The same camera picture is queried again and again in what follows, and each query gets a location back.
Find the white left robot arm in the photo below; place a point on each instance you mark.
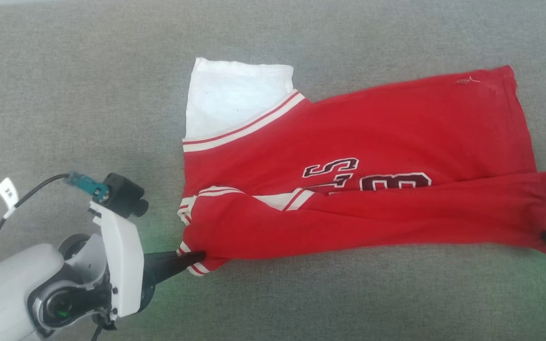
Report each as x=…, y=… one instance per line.
x=3, y=293

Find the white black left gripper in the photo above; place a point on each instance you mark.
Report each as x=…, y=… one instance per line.
x=123, y=265

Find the red and white jersey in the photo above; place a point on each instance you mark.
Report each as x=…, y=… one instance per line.
x=372, y=128

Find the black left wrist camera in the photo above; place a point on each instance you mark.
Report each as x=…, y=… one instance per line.
x=123, y=194

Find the teal left camera connector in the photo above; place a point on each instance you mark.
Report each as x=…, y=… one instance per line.
x=86, y=184

